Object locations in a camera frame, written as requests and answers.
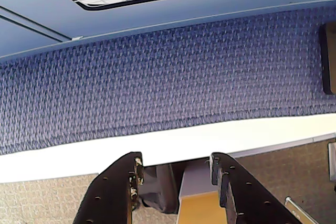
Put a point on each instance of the silver metal rod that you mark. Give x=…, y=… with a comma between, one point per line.
x=298, y=209

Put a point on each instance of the dark brown box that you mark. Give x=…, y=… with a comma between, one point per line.
x=328, y=58

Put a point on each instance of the dark grey fabric piece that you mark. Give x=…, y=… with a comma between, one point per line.
x=160, y=190

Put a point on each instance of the blue toy kitchen panel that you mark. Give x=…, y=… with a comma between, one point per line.
x=157, y=11

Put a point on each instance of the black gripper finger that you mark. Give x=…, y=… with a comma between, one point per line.
x=110, y=195
x=252, y=197

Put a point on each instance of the yellow wooden block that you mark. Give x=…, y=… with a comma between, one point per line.
x=197, y=205

